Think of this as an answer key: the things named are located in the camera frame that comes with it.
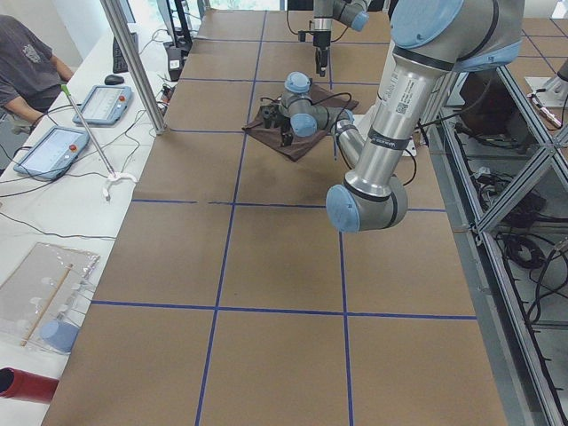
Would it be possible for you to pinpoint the red cylinder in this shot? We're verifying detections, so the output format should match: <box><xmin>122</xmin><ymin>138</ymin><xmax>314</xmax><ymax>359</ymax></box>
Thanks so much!
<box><xmin>1</xmin><ymin>367</ymin><xmax>59</xmax><ymax>404</ymax></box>

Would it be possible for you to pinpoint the near teach pendant tablet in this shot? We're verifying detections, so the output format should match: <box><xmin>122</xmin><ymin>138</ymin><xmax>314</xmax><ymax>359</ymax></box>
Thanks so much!
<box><xmin>13</xmin><ymin>126</ymin><xmax>90</xmax><ymax>181</ymax></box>

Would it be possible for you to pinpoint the reacher grabber stick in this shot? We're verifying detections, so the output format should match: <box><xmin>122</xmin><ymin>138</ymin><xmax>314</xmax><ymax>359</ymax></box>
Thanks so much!
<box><xmin>61</xmin><ymin>84</ymin><xmax>138</xmax><ymax>202</ymax></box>

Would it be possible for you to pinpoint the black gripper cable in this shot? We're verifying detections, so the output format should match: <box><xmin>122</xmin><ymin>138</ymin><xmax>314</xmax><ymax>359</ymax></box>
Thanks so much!
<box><xmin>259</xmin><ymin>91</ymin><xmax>356</xmax><ymax>161</ymax></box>

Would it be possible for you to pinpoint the far teach pendant tablet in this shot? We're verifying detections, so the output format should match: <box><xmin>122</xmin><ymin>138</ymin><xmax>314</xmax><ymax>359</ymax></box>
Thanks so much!
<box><xmin>79</xmin><ymin>85</ymin><xmax>133</xmax><ymax>127</ymax></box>

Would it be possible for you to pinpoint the blue cap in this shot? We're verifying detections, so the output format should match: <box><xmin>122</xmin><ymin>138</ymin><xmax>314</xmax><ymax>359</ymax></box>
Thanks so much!
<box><xmin>40</xmin><ymin>319</ymin><xmax>80</xmax><ymax>353</ymax></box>

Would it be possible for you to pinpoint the clear plastic bag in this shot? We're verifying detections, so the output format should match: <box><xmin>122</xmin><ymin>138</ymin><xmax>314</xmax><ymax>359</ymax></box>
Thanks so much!
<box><xmin>1</xmin><ymin>243</ymin><xmax>99</xmax><ymax>354</ymax></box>

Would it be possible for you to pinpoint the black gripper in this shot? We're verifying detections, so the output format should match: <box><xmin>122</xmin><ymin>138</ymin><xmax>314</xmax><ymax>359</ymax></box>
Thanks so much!
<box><xmin>312</xmin><ymin>29</ymin><xmax>331</xmax><ymax>76</ymax></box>
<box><xmin>280</xmin><ymin>116</ymin><xmax>295</xmax><ymax>147</ymax></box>

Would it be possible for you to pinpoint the black keyboard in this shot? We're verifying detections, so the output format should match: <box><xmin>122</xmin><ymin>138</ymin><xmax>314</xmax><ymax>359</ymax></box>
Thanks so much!
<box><xmin>112</xmin><ymin>32</ymin><xmax>138</xmax><ymax>74</ymax></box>

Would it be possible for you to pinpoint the aluminium frame post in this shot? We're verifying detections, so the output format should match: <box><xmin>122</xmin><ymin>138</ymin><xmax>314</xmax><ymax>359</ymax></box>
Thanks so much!
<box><xmin>100</xmin><ymin>0</ymin><xmax>166</xmax><ymax>135</ymax></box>

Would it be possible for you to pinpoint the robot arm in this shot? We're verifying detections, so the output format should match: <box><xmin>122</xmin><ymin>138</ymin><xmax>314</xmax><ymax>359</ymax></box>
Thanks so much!
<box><xmin>279</xmin><ymin>1</ymin><xmax>525</xmax><ymax>233</ymax></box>
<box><xmin>309</xmin><ymin>0</ymin><xmax>370</xmax><ymax>76</ymax></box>

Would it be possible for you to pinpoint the dark brown t-shirt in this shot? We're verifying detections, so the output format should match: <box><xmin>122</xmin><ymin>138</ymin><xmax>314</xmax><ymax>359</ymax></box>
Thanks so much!
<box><xmin>243</xmin><ymin>85</ymin><xmax>359</xmax><ymax>162</ymax></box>

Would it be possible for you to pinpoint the black computer mouse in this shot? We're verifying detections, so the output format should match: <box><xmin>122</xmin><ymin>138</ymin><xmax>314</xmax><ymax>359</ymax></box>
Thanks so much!
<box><xmin>104</xmin><ymin>75</ymin><xmax>124</xmax><ymax>86</ymax></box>

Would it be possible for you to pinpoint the seated person grey shirt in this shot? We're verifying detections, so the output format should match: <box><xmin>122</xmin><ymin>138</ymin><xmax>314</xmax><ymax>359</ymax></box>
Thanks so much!
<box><xmin>1</xmin><ymin>15</ymin><xmax>74</xmax><ymax>126</ymax></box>

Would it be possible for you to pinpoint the teach pendant tablet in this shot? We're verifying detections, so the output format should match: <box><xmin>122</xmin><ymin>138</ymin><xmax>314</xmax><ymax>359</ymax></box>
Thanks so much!
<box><xmin>79</xmin><ymin>85</ymin><xmax>133</xmax><ymax>127</ymax></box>
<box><xmin>13</xmin><ymin>126</ymin><xmax>90</xmax><ymax>181</ymax></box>

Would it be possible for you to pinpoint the aluminium table frame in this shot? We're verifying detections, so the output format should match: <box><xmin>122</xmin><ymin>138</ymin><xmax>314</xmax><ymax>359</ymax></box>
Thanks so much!
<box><xmin>424</xmin><ymin>67</ymin><xmax>567</xmax><ymax>425</ymax></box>

